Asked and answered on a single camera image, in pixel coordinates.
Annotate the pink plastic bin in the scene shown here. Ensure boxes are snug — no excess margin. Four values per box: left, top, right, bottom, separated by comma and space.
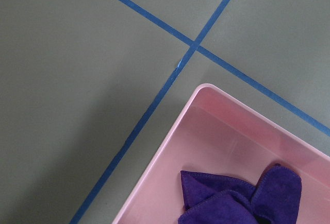
114, 84, 329, 223

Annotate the purple microfiber cloth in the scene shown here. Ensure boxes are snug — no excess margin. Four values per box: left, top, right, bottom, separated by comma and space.
178, 164, 302, 223

